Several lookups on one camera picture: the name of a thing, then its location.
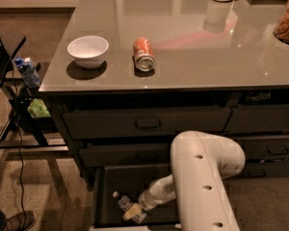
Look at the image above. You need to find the open bottom drawer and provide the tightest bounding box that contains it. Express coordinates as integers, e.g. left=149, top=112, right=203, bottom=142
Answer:
left=90, top=164, right=181, bottom=231

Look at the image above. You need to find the green snack bag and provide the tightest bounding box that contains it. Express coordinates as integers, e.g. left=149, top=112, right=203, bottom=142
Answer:
left=28, top=99, right=50, bottom=118

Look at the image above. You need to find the dark drawer cabinet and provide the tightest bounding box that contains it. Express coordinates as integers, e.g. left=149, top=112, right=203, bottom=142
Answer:
left=41, top=88, right=289, bottom=187

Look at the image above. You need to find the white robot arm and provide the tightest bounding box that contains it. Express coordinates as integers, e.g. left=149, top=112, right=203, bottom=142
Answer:
left=123, top=131, right=246, bottom=231

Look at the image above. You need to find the black side desk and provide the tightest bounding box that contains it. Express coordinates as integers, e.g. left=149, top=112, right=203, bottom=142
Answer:
left=0, top=34, right=66, bottom=149

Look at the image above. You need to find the middle right drawer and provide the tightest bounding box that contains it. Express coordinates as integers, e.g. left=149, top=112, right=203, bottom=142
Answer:
left=234, top=135, right=289, bottom=163

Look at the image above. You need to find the white ceramic bowl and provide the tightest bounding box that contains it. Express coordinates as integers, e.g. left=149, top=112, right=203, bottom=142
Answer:
left=67, top=36, right=109, bottom=69

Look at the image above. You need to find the clear plastic water bottle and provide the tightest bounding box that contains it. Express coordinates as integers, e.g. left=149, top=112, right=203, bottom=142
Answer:
left=113, top=192, right=146, bottom=224

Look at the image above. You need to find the brown shoe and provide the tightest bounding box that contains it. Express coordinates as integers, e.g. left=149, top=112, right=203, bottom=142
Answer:
left=3, top=211, right=36, bottom=231

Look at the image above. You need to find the top right drawer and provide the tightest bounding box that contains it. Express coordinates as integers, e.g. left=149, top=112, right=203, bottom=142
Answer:
left=224, top=105, right=289, bottom=134

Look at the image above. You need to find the middle left drawer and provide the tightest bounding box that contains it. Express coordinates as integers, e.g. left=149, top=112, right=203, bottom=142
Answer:
left=79, top=143, right=170, bottom=167

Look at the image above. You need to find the top left drawer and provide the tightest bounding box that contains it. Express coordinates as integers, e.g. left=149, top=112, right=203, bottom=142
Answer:
left=63, top=106, right=231, bottom=140

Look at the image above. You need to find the orange soda can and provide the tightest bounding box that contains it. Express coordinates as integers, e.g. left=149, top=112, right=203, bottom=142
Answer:
left=133, top=38, right=155, bottom=72

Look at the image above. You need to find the bottom right drawer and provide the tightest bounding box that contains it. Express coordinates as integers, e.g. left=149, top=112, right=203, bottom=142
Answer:
left=238, top=163, right=289, bottom=178

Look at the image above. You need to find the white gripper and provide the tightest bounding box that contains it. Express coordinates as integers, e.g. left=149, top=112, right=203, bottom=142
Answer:
left=122, top=178, right=176, bottom=221

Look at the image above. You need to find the black power cable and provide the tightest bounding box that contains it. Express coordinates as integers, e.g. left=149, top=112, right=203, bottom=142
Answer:
left=10, top=60, right=29, bottom=231

